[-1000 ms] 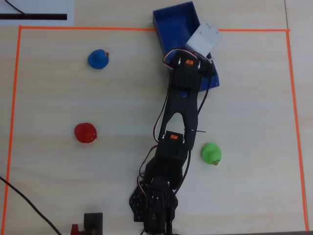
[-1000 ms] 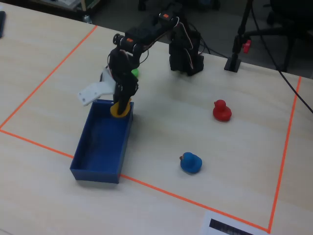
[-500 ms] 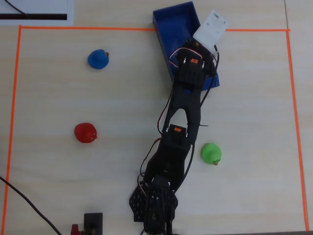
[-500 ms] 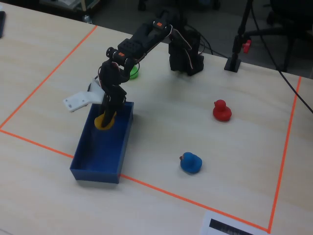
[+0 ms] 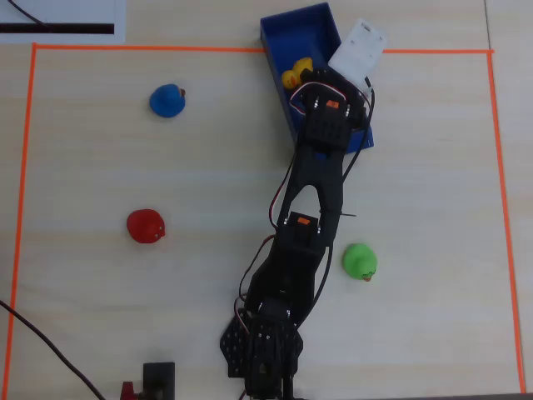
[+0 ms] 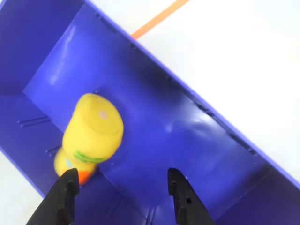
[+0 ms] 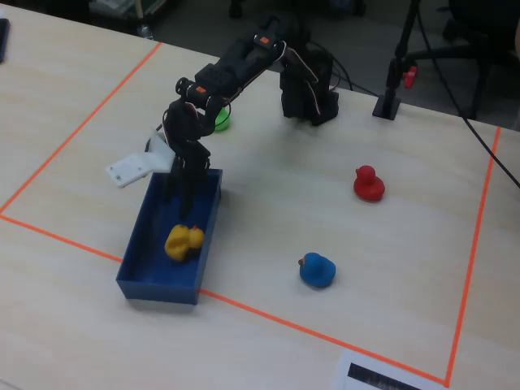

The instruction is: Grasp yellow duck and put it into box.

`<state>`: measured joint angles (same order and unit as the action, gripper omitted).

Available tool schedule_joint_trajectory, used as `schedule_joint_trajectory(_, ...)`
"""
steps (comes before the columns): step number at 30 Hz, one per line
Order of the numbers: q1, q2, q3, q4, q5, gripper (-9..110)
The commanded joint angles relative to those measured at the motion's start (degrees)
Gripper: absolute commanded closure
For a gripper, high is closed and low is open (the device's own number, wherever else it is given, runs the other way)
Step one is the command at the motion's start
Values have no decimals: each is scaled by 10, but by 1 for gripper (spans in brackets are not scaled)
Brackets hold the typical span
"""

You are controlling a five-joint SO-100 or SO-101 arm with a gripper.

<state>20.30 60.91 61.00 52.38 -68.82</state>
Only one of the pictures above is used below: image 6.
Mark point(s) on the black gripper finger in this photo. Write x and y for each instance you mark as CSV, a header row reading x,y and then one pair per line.
x,y
58,199
187,206

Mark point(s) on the yellow toy bottle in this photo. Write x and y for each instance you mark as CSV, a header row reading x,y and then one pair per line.
x,y
93,133

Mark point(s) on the blue plastic box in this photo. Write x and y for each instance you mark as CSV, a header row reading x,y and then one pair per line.
x,y
168,112

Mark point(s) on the orange tape strip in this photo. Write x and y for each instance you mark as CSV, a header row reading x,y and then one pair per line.
x,y
159,17

